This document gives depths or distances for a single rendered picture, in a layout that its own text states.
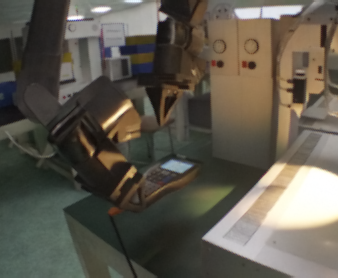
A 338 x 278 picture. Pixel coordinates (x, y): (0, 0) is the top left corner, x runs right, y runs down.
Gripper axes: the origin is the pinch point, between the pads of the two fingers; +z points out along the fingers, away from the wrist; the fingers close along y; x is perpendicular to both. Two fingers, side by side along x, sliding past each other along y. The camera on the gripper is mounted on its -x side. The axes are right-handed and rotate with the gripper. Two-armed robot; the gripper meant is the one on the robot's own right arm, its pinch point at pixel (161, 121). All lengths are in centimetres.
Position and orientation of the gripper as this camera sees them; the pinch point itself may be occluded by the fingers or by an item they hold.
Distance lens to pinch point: 53.4
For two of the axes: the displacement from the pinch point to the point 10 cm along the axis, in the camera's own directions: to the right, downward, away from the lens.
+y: -7.7, -1.7, 6.1
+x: -6.3, 0.5, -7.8
